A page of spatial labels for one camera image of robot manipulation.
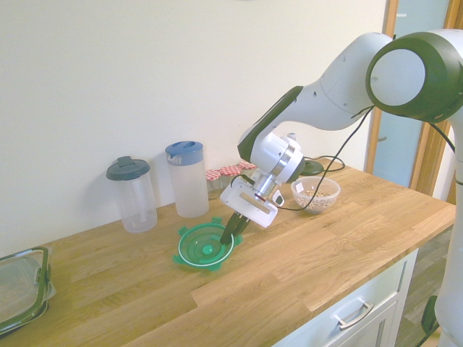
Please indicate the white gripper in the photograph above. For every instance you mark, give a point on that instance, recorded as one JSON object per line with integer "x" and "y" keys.
{"x": 249, "y": 207}

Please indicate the green round container lid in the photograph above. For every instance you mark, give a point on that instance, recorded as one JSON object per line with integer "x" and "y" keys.
{"x": 195, "y": 249}

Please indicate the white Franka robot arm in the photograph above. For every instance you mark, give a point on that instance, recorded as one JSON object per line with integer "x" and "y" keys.
{"x": 325, "y": 97}

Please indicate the jar red checkered lid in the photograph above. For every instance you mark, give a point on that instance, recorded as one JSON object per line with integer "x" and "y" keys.
{"x": 213, "y": 177}
{"x": 246, "y": 166}
{"x": 229, "y": 171}

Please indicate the clear pitcher blue lid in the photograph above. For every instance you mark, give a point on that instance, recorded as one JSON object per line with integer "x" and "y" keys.
{"x": 190, "y": 188}

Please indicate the clear plastic food bowl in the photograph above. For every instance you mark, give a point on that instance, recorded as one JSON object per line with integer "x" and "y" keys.
{"x": 300, "y": 197}

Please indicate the clear pitcher dark lid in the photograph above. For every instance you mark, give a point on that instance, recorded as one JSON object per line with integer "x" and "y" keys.
{"x": 135, "y": 202}

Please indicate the clear container with blue lid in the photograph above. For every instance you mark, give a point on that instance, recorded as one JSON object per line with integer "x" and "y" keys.
{"x": 21, "y": 285}

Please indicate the black kettle base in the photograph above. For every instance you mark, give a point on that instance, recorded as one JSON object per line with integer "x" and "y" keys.
{"x": 312, "y": 168}

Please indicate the wood framed glass door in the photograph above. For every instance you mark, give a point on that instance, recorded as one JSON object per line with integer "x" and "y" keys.
{"x": 401, "y": 152}

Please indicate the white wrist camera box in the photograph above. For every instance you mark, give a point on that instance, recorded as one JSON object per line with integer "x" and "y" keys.
{"x": 279, "y": 199}

